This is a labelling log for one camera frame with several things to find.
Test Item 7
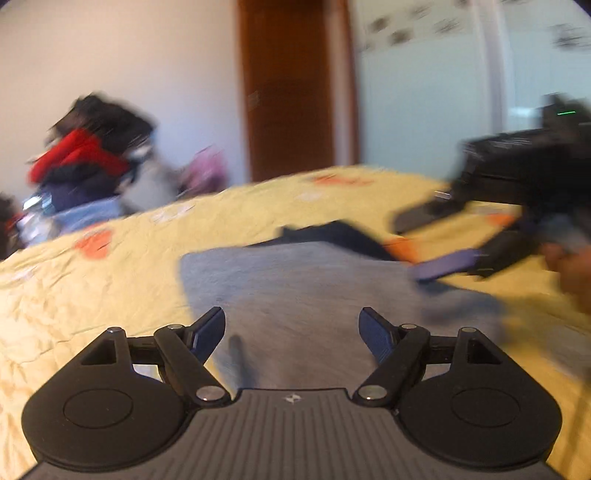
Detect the person's right hand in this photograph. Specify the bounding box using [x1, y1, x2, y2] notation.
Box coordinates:
[542, 246, 591, 315]

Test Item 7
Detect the clear plastic bag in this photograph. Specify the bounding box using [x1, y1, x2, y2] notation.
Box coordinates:
[124, 157, 182, 214]

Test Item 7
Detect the yellow carrot print blanket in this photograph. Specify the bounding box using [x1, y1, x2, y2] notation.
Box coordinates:
[0, 166, 591, 480]

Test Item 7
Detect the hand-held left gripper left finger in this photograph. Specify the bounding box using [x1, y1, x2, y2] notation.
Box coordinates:
[81, 306, 232, 408]

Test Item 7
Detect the grey and navy sweater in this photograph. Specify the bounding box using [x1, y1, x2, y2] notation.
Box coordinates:
[179, 220, 509, 393]

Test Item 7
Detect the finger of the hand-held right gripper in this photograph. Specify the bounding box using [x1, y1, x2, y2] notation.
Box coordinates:
[413, 249, 483, 283]
[394, 194, 462, 234]

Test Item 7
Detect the light blue fleece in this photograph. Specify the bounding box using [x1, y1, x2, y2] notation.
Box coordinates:
[51, 198, 126, 237]

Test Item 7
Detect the black garment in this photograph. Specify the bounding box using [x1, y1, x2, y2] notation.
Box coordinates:
[48, 95, 156, 154]

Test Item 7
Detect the wooden door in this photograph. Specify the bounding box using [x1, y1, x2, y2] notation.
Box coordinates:
[237, 0, 360, 184]

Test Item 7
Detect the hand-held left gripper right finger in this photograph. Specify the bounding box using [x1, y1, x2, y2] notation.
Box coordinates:
[353, 306, 502, 408]

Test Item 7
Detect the navy padded jacket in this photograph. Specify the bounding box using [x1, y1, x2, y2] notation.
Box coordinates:
[39, 166, 124, 217]

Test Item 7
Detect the white plastic bag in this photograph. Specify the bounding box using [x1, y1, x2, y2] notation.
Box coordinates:
[17, 194, 52, 246]

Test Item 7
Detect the frosted flower print wardrobe door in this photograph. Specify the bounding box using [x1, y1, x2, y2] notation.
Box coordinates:
[353, 0, 591, 185]

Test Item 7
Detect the red garment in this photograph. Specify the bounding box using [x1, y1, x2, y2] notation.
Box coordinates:
[28, 129, 131, 184]

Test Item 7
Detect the pink plastic bag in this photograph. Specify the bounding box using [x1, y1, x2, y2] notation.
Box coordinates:
[179, 147, 228, 195]

